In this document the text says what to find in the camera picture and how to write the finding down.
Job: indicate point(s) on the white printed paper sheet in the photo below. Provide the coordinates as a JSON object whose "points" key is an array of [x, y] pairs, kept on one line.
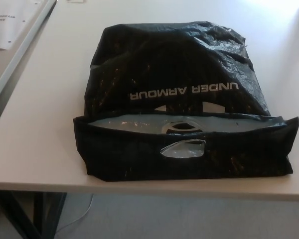
{"points": [[5, 25]]}

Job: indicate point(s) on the black Under Armour plastic bag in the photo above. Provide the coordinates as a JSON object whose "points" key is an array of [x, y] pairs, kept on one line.
{"points": [[164, 62]]}

